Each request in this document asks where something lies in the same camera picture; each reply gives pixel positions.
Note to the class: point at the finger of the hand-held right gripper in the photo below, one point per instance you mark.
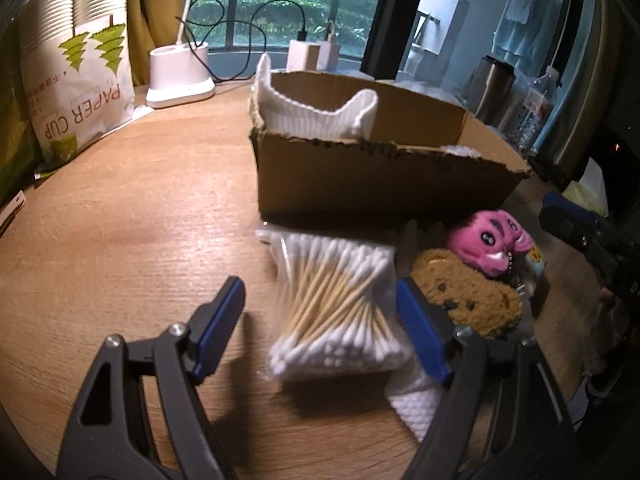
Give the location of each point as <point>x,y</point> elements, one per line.
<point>565,227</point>

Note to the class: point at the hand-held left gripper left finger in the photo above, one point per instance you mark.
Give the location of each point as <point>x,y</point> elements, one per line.
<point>220,320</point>

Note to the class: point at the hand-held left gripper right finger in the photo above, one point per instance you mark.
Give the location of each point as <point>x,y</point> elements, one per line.
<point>420,322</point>

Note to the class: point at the brown bear plush toy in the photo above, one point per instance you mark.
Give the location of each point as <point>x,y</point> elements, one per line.
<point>475,295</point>

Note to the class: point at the pink plush toy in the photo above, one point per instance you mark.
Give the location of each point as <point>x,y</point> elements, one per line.
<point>487,240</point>

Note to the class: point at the cotton swab pack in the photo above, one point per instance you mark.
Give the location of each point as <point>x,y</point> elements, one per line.
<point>335,305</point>

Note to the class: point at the cardboard box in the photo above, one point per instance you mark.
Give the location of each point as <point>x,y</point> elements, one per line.
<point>360,185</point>

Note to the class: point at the clear water bottle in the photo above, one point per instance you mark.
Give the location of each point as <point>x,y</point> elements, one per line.
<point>535,110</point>

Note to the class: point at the steel thermos cup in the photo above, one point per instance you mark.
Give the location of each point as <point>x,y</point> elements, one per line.
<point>495,90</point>

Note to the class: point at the large hanging blue towel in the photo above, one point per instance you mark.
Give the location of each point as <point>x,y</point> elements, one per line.
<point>542,35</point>

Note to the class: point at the small hanging white towel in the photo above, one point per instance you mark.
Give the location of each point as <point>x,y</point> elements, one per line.
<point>519,2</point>

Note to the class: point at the flat wooden stick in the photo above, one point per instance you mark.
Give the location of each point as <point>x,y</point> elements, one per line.
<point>12,210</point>

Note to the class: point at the white desk lamp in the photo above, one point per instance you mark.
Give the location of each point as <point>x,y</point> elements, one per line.
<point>180,75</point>

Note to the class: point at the green paper cup pack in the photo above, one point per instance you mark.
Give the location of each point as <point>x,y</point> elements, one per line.
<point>12,150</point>

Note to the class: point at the large white charger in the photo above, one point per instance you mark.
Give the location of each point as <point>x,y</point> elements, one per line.
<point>301,56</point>

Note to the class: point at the small white charger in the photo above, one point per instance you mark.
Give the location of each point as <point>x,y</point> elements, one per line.
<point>330,52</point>

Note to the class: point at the white paper cup pack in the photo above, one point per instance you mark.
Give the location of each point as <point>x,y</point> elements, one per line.
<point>80,70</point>

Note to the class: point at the balcony railing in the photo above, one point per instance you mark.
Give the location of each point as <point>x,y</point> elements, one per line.
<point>232,15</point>

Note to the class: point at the yellow curtain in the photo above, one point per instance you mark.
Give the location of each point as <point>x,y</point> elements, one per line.
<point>142,20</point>

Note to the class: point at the black window frame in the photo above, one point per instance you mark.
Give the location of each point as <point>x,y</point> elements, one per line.
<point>395,15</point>

